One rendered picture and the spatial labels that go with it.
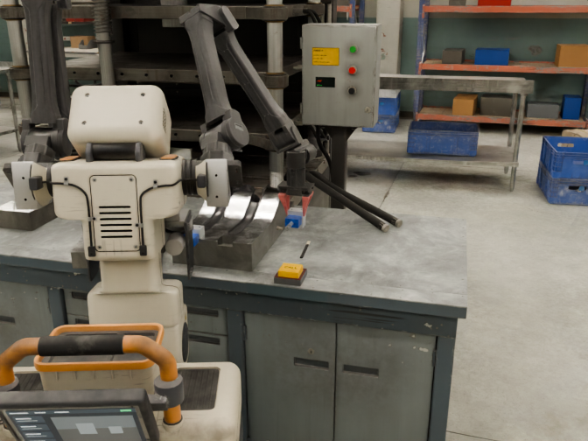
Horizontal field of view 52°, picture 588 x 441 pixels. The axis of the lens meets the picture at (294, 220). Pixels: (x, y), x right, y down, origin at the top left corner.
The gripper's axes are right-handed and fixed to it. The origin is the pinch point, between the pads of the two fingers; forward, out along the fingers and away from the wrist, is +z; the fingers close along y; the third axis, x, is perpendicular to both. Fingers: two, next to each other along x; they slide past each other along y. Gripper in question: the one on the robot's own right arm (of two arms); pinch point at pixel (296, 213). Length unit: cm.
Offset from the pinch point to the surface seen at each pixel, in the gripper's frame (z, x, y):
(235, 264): 13.3, 13.7, 15.1
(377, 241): 14.4, -19.4, -23.2
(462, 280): 15, 4, -51
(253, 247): 7.7, 12.2, 9.9
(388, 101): 43, -566, 36
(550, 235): 89, -258, -115
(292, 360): 43.8, 13.6, -2.7
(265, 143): -9, -59, 28
